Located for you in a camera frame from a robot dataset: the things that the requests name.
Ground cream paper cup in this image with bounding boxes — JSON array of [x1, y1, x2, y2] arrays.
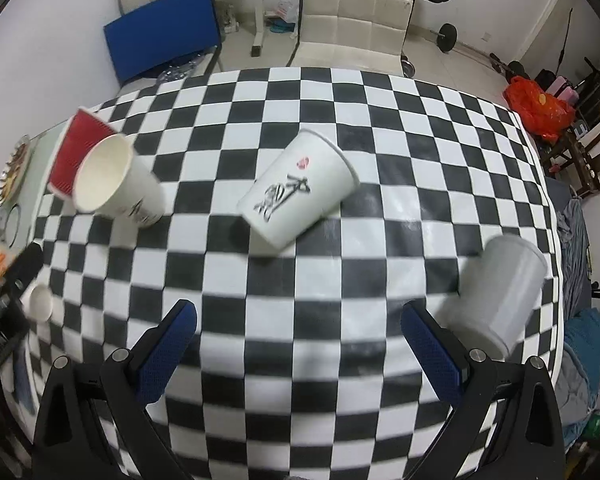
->
[[72, 134, 166, 228]]

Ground white paper cup near snacks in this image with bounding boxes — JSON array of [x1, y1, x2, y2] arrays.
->
[[23, 284, 54, 323]]

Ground red ribbed paper cup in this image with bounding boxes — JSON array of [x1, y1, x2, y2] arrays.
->
[[47, 107, 117, 200]]

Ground white paper cup with calligraphy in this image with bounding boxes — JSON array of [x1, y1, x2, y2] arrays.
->
[[237, 128, 360, 249]]

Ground grey clothes pile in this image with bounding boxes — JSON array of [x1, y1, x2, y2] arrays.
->
[[555, 198, 600, 448]]

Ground grey ribbed mug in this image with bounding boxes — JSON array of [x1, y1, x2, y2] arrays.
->
[[442, 234, 547, 361]]

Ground patterned plate with food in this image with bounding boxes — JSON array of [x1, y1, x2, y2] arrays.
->
[[0, 136, 32, 206]]

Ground dark wooden chair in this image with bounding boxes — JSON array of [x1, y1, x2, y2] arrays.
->
[[541, 129, 600, 198]]

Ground black white checkered tablecloth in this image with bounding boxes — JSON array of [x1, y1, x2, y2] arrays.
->
[[29, 67, 562, 479]]

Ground red plastic bag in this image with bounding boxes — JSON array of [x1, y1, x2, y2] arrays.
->
[[503, 76, 576, 144]]

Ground white padded chair right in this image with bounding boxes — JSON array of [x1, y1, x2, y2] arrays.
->
[[288, 0, 415, 77]]

